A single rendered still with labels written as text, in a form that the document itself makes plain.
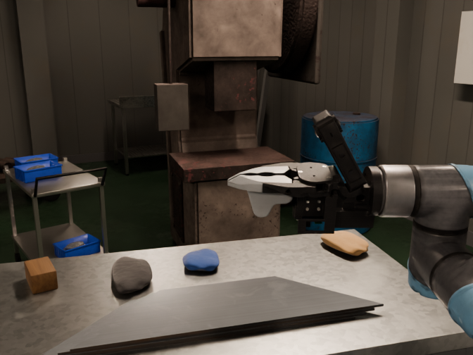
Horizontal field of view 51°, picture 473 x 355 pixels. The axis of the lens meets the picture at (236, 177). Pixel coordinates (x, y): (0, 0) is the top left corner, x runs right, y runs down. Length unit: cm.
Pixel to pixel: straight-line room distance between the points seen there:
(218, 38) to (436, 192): 256
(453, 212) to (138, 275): 80
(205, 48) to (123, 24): 414
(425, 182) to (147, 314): 66
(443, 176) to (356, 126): 345
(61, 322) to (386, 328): 71
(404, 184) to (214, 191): 261
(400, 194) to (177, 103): 256
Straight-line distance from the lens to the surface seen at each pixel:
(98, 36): 714
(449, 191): 73
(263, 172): 71
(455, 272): 68
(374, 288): 131
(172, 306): 114
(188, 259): 135
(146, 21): 730
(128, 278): 128
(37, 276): 131
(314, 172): 70
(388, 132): 486
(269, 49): 328
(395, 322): 118
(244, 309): 113
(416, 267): 77
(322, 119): 67
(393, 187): 70
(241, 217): 337
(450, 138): 458
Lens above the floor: 164
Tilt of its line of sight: 15 degrees down
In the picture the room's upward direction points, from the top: straight up
